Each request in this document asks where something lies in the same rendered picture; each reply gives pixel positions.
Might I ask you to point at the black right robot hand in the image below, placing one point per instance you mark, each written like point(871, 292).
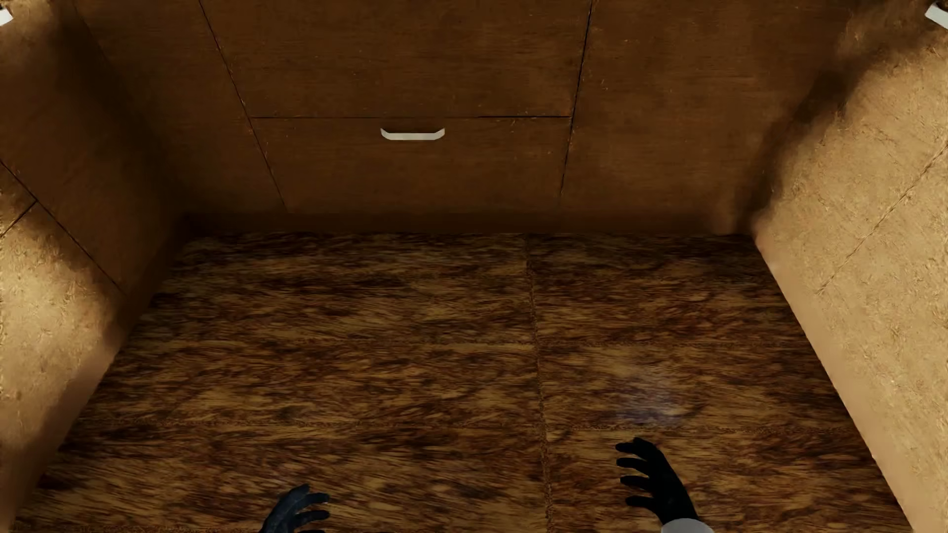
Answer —
point(659, 481)

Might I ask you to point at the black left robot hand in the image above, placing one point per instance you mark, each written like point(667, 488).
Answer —
point(292, 511)

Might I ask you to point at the light wooden side cabinet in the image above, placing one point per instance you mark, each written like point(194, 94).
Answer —
point(859, 244)

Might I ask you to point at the wooden side cabinet with seam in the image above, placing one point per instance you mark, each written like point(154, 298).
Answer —
point(67, 237)

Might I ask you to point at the brown wooden drawer front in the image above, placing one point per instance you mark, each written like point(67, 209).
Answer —
point(412, 164)

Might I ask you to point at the brown wooden cabinet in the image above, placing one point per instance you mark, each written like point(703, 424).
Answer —
point(415, 103)

